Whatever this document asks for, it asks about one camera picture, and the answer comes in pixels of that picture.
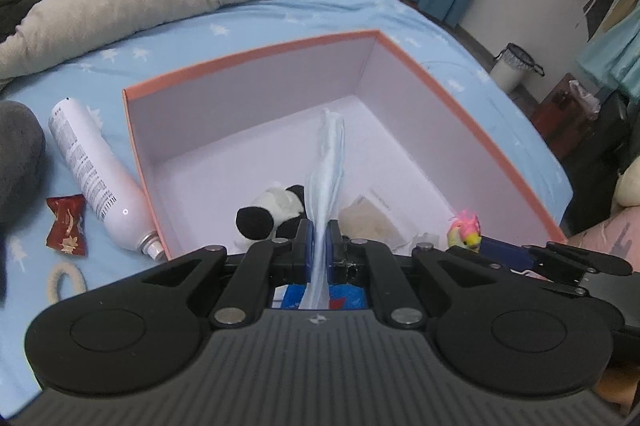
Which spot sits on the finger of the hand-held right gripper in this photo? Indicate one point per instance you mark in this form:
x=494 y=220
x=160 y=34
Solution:
x=502 y=256
x=585 y=261

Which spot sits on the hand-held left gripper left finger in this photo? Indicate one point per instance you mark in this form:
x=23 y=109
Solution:
x=309 y=251

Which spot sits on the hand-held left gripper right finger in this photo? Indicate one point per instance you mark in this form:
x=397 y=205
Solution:
x=331 y=251

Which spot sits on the small pink yellow toy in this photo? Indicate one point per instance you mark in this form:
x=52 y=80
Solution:
x=465 y=231

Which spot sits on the clear plastic packet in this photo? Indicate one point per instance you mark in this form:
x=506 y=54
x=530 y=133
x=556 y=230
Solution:
x=372 y=218

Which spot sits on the panda plush toy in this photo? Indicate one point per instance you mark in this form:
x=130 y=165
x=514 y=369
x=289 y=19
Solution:
x=270 y=211

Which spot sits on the clear plastic bag blue contents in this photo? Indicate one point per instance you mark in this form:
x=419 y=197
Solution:
x=327 y=166

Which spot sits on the orange cardboard box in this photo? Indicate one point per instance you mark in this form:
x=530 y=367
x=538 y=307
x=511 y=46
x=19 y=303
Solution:
x=280 y=106

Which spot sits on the pink cloth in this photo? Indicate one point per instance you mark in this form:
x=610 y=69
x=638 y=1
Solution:
x=610 y=231

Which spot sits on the cream plush toy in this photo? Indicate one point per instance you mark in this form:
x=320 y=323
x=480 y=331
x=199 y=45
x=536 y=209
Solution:
x=629 y=186

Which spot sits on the red brown cabinet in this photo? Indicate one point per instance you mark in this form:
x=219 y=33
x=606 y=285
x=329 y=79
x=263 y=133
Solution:
x=560 y=121

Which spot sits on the white trash bin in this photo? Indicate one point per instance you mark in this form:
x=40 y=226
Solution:
x=512 y=68

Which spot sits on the teal cloth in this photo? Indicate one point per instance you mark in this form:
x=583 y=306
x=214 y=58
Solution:
x=612 y=51

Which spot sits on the white spray bottle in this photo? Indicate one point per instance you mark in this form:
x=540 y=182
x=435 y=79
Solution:
x=95 y=171

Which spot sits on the light blue tree print bedsheet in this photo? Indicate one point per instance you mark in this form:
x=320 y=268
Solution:
x=300 y=16

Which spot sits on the red candy wrapper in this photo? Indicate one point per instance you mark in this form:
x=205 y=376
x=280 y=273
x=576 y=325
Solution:
x=67 y=223

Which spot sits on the grey penguin plush toy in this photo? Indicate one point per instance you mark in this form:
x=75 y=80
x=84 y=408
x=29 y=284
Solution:
x=17 y=156

